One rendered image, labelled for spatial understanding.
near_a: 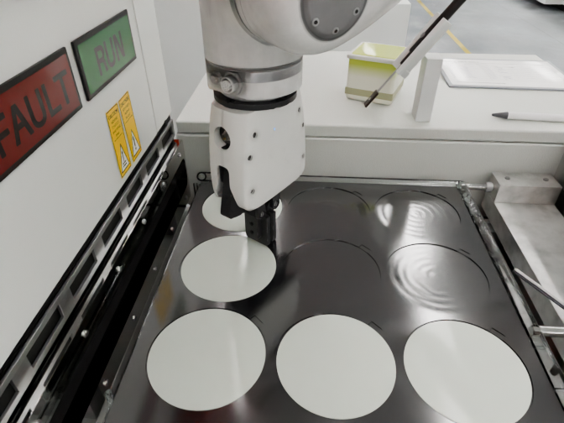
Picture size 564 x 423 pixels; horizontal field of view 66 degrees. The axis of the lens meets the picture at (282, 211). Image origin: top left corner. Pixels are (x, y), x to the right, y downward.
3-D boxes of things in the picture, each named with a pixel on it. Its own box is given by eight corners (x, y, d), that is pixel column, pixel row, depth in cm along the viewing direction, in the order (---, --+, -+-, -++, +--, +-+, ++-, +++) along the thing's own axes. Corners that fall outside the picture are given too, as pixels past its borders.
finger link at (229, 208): (211, 213, 39) (243, 222, 44) (245, 135, 39) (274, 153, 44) (202, 209, 40) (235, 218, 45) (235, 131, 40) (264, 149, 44)
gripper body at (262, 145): (251, 107, 33) (256, 222, 40) (321, 71, 40) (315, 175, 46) (182, 86, 37) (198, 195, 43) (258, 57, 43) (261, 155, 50)
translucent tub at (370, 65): (342, 99, 65) (347, 53, 61) (357, 83, 71) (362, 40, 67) (391, 107, 63) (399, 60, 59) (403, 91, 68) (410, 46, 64)
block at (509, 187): (493, 202, 58) (500, 184, 56) (486, 188, 61) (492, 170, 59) (555, 205, 58) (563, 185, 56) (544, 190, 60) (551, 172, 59)
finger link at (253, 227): (251, 208, 42) (253, 259, 46) (270, 194, 44) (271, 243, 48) (227, 197, 44) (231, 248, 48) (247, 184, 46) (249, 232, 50)
